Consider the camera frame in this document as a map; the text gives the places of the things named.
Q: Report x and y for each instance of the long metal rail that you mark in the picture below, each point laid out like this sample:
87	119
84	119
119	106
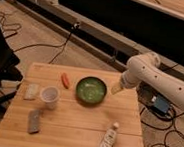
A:
119	23

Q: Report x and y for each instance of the white sponge block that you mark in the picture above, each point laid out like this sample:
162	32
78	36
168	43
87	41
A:
31	92

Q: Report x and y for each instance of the cream rounded end effector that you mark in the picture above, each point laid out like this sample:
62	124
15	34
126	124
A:
117	87

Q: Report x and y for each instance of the grey rectangular block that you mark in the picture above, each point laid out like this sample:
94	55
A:
33	121

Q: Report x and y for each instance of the green ceramic bowl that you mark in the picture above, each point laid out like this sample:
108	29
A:
91	90

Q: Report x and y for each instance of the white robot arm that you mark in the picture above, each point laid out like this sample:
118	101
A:
145	67

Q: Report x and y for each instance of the white tube bottle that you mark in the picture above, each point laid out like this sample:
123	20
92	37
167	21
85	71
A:
110	136

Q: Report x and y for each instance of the blue electronic box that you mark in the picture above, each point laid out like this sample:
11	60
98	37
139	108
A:
160	104

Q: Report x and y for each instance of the clear plastic cup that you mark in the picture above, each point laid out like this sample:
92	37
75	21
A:
49	95

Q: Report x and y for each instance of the orange carrot piece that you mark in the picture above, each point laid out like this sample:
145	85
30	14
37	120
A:
65	81

